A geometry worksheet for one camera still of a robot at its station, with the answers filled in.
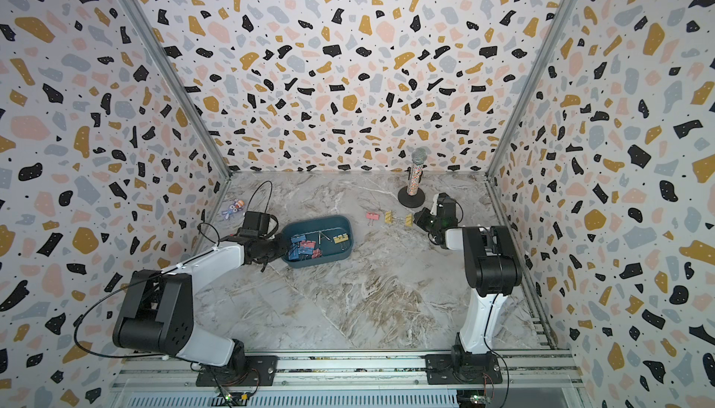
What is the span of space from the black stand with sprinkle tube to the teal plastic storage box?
0.26 meters

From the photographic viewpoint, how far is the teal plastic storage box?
962mm

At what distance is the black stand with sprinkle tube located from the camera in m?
0.91
